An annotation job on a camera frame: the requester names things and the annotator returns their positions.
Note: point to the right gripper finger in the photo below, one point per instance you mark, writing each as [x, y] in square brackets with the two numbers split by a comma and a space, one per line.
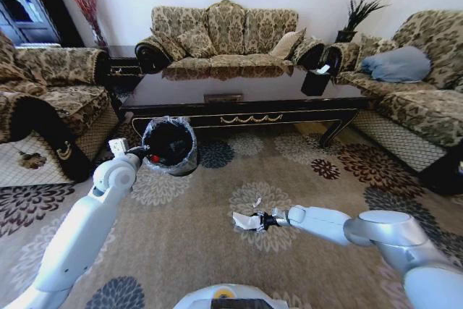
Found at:
[256, 214]
[255, 226]

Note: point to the white paper trash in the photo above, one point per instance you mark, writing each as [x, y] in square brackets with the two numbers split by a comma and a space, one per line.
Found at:
[240, 220]

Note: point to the black trash bin with liner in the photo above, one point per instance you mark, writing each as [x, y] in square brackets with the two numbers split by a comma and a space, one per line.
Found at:
[170, 150]

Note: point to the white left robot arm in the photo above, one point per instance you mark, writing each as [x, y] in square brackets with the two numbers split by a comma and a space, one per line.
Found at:
[83, 222]

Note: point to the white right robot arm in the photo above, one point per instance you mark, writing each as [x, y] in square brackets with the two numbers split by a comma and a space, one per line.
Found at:
[383, 236]

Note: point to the red item in bin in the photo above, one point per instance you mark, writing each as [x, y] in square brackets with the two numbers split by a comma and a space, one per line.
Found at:
[155, 158]

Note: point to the small white paper scrap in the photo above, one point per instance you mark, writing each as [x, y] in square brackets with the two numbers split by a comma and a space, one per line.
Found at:
[258, 202]

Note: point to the floral patterned rug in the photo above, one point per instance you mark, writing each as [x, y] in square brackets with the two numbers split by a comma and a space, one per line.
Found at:
[188, 236]

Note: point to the white robot front shell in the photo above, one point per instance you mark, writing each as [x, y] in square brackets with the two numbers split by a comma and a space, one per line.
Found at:
[231, 296]

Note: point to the dark side table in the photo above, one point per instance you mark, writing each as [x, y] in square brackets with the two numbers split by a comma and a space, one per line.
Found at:
[123, 68]

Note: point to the dark glossy coffee table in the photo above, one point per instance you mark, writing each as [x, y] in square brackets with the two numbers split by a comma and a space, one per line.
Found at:
[238, 92]

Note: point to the floral square cushion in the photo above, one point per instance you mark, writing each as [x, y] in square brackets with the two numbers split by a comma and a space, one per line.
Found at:
[197, 41]

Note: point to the black tissue box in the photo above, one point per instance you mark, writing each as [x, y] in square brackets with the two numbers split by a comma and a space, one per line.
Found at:
[314, 83]

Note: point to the three-seat floral patterned sofa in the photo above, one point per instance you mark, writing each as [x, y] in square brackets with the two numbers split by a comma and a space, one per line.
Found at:
[224, 30]

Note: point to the red dried branch bouquet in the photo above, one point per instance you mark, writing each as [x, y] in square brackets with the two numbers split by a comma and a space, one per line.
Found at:
[85, 1]

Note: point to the beige striped cushion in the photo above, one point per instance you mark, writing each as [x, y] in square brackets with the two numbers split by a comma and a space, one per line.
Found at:
[287, 45]

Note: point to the floral sofa with blue pillow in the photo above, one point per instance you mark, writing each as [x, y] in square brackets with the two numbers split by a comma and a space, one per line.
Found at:
[416, 106]

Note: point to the dark glass door cabinet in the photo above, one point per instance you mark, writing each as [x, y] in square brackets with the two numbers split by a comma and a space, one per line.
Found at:
[25, 1]

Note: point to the floral cushion beside blue pillow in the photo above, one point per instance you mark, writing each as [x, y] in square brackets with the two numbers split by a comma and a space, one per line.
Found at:
[370, 46]

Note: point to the blue-grey pillow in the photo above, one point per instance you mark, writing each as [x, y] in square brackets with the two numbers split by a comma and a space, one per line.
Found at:
[398, 64]

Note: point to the green plant in black pot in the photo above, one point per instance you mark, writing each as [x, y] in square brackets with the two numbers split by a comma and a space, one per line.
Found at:
[356, 16]

